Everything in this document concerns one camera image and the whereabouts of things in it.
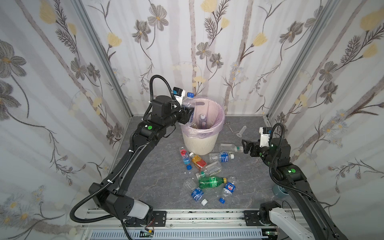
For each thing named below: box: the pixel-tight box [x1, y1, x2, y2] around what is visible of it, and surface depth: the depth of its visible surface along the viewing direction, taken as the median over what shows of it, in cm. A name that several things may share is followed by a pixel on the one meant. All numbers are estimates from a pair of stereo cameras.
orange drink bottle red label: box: [189, 152, 208, 171], surface depth 91 cm
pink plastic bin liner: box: [180, 97, 225, 139], surface depth 92 cm
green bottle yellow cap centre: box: [198, 176, 228, 189], surface depth 85 cm
